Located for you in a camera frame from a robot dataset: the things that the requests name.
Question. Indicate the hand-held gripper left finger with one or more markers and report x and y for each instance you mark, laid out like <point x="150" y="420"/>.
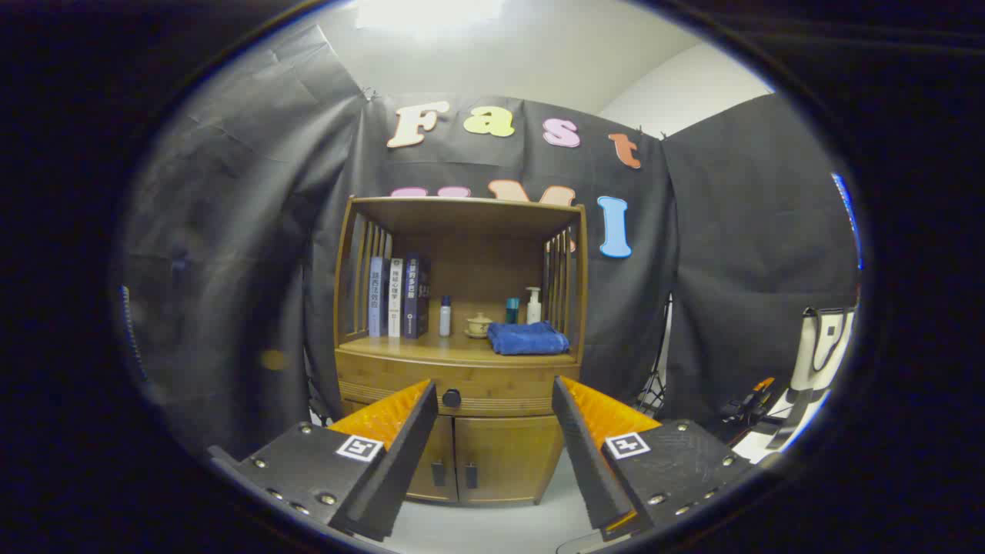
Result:
<point x="400" y="469"/>

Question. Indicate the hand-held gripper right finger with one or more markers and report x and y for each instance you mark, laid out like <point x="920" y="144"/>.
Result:
<point x="592" y="469"/>

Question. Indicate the wooden drawer with black knob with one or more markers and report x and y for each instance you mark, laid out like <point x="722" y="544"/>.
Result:
<point x="492" y="388"/>

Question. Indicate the wooden cabinet door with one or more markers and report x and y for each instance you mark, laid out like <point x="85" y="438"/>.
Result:
<point x="500" y="462"/>
<point x="439" y="462"/>

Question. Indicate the wooden countertop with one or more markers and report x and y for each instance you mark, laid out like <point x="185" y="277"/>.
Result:
<point x="431" y="348"/>

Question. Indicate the wooden cabinet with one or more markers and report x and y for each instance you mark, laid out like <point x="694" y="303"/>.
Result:
<point x="462" y="254"/>

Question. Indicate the metal light stand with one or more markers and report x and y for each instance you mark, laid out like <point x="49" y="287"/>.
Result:
<point x="654" y="385"/>

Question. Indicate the folded blue towel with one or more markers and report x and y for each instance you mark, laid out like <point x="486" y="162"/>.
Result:
<point x="527" y="340"/>

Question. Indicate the white bottle with blue cap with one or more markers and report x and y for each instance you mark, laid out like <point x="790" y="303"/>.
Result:
<point x="445" y="319"/>

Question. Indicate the beige lidded teacup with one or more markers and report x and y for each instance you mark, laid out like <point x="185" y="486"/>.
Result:
<point x="479" y="325"/>

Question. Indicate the white spine book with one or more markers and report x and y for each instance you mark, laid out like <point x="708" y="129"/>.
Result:
<point x="395" y="300"/>

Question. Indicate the white pump bottle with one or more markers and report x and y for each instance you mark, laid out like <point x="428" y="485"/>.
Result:
<point x="533" y="310"/>

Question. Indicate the light blue book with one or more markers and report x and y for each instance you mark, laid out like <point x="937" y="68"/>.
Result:
<point x="377" y="300"/>

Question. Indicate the dark blue book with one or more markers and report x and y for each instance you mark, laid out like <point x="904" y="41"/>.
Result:
<point x="414" y="296"/>

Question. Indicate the teal bottle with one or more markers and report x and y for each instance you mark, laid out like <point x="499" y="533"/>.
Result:
<point x="512" y="312"/>

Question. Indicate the orange and black clamp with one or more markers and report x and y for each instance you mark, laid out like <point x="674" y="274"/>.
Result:
<point x="758" y="388"/>

